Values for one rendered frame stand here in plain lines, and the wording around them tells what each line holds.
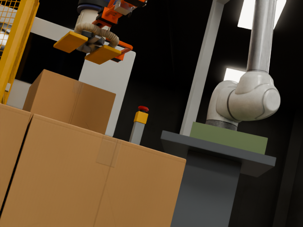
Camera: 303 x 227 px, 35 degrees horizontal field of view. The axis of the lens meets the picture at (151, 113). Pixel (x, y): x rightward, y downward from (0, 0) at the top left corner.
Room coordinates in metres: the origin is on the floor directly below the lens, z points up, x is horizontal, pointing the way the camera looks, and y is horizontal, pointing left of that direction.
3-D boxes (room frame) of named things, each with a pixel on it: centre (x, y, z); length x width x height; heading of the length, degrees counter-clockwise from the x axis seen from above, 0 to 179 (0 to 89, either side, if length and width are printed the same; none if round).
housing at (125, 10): (2.05, 0.25, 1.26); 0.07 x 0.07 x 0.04; 23
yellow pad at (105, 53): (2.51, 0.35, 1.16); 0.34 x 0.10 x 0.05; 23
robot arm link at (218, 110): (2.25, -0.35, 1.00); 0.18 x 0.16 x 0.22; 29
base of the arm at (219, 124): (2.28, -0.35, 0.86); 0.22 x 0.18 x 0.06; 167
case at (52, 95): (2.69, 0.49, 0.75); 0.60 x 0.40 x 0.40; 19
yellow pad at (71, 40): (2.44, 0.52, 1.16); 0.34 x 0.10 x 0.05; 23
